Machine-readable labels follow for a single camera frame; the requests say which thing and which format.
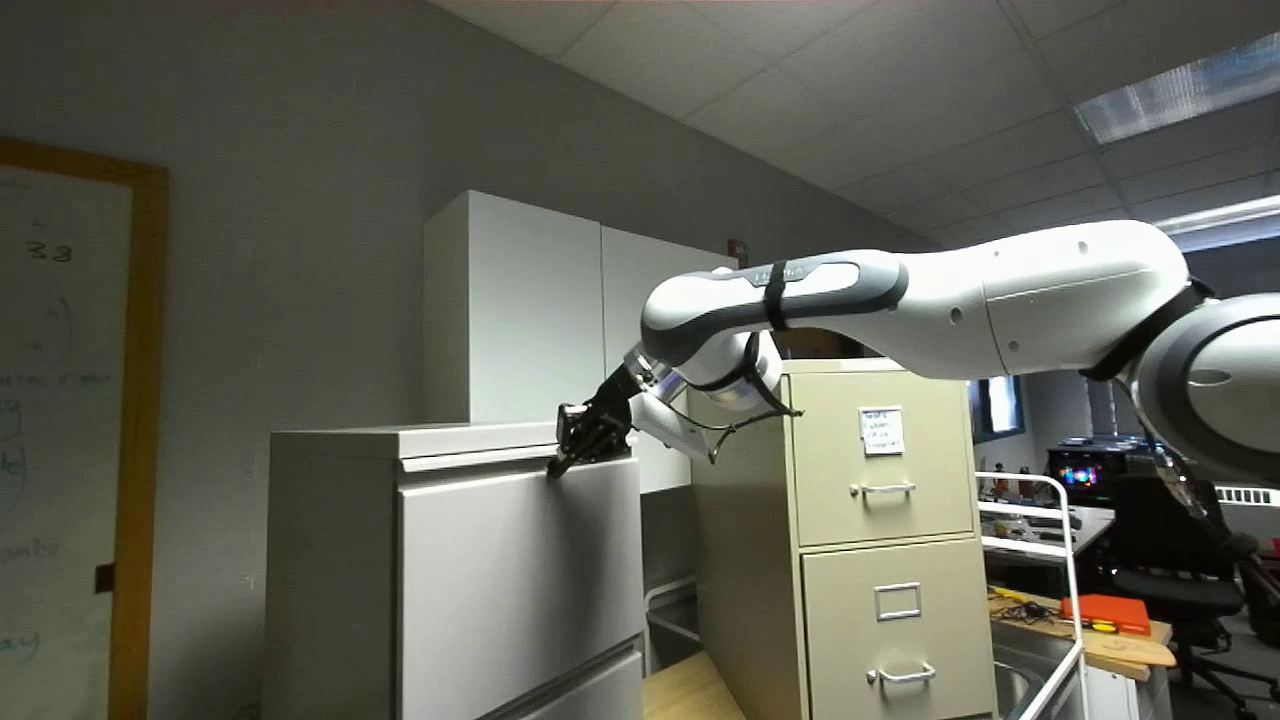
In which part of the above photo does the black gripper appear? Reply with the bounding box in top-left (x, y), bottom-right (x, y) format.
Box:
top-left (542, 358), bottom-right (647, 485)

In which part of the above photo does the metal filing cabinet drawer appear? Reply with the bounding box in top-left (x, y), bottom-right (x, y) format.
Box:
top-left (394, 453), bottom-right (651, 717)

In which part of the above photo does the tall white storage cabinet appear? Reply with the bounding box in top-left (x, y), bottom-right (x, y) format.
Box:
top-left (421, 186), bottom-right (740, 501)

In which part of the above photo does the beige two-drawer filing cabinet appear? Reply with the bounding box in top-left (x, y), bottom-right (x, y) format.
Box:
top-left (683, 352), bottom-right (1002, 720)

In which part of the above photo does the grey lower cabinet drawer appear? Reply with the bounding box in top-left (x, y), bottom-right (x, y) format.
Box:
top-left (480, 635), bottom-right (651, 720)

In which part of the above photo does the dark box on cabinet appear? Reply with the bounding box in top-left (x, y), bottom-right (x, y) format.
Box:
top-left (773, 329), bottom-right (871, 363)

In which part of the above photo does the beige drawer with paper note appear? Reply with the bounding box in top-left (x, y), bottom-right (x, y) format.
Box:
top-left (781, 363), bottom-right (983, 548)

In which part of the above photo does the grey metal filing cabinet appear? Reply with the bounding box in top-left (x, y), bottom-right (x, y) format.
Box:
top-left (261, 414), bottom-right (651, 720)

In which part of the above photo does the beige drawer with label holder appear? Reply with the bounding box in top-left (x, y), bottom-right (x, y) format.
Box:
top-left (795, 533), bottom-right (1002, 720)

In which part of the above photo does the white paper note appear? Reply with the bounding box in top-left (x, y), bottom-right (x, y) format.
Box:
top-left (854, 405), bottom-right (907, 459)

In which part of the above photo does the metal label holder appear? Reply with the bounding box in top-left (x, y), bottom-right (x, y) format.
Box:
top-left (871, 576), bottom-right (928, 626)

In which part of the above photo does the wood framed whiteboard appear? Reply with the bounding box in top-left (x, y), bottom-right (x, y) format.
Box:
top-left (0, 130), bottom-right (174, 720)

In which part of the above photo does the orange flat box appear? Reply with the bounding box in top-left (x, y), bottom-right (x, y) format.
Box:
top-left (1060, 588), bottom-right (1155, 638)

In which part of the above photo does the wooden work table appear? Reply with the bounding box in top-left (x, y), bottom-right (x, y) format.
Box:
top-left (986, 579), bottom-right (1178, 684)

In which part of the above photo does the black office chair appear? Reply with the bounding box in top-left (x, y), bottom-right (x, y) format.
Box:
top-left (1109, 459), bottom-right (1280, 703)

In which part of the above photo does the ceiling light panel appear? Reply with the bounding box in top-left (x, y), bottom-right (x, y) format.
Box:
top-left (1069, 28), bottom-right (1280, 147)

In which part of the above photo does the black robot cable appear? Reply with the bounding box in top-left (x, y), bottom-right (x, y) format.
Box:
top-left (658, 337), bottom-right (806, 438)

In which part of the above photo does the metal drawer handle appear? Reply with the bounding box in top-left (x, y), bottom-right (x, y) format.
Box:
top-left (847, 474), bottom-right (921, 517)
top-left (864, 655), bottom-right (942, 703)

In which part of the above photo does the white tubular cart frame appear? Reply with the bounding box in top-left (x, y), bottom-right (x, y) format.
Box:
top-left (973, 467), bottom-right (1091, 720)

